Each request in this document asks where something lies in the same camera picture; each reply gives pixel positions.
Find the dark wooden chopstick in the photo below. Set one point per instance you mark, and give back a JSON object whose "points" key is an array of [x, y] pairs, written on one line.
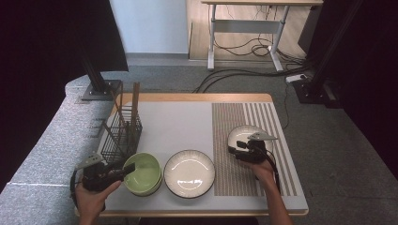
{"points": [[121, 100], [137, 100], [117, 108], [134, 100]]}

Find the grey carpeted platform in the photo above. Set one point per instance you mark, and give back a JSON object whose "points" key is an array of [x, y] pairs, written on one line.
{"points": [[37, 162]]}

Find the person's left hand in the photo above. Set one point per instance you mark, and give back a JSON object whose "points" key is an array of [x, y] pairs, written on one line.
{"points": [[92, 201]]}

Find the person's right hand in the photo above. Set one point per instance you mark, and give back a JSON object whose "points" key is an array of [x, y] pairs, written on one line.
{"points": [[264, 175]]}

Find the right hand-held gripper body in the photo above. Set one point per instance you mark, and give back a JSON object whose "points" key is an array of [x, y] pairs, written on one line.
{"points": [[258, 151]]}

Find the wooden table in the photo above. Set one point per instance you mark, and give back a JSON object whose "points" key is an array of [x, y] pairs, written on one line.
{"points": [[219, 97]]}

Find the brown striped placemat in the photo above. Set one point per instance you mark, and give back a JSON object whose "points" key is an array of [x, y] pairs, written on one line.
{"points": [[225, 175]]}

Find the white metal desk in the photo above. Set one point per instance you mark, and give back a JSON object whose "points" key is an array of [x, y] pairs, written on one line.
{"points": [[244, 26]]}

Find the white power strip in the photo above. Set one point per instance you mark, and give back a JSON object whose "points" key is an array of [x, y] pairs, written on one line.
{"points": [[295, 78]]}

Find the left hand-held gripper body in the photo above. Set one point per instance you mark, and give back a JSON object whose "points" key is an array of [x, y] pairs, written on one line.
{"points": [[98, 176]]}

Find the black curtain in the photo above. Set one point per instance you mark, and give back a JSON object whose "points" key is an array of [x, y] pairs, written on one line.
{"points": [[47, 62], [375, 78]]}

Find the black metal stand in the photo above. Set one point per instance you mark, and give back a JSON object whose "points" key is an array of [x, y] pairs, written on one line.
{"points": [[313, 93], [97, 82]]}

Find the large white ribbed plate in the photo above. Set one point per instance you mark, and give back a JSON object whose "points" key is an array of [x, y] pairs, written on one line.
{"points": [[189, 181]]}

